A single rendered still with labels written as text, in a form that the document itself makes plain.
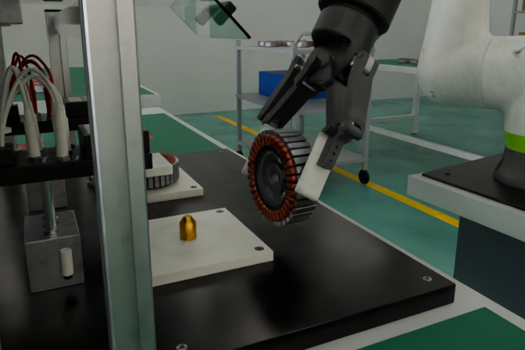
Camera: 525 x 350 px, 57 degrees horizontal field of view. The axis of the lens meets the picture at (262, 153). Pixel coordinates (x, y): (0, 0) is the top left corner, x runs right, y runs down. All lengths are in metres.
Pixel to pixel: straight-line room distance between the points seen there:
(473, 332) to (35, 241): 0.42
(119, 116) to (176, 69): 5.75
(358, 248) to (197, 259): 0.19
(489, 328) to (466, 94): 0.51
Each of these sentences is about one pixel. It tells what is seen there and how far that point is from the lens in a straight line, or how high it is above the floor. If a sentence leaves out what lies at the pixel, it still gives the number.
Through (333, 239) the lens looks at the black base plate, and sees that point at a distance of 0.61.
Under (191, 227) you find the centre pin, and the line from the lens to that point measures 0.57.
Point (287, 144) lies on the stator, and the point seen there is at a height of 0.90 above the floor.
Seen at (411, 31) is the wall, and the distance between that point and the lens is 7.85.
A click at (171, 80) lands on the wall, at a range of 6.06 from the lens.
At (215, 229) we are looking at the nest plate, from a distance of 0.60.
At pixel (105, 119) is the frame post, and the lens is 0.32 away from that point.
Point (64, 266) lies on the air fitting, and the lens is 0.51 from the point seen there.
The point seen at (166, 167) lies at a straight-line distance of 0.52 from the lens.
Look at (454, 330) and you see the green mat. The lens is 0.51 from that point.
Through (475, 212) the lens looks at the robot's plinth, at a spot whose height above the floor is 0.73.
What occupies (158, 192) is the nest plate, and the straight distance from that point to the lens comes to 0.74.
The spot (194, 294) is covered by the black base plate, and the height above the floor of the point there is 0.77.
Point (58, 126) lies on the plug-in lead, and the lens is 0.49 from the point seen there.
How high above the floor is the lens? 1.02
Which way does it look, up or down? 14 degrees down
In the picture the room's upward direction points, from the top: straight up
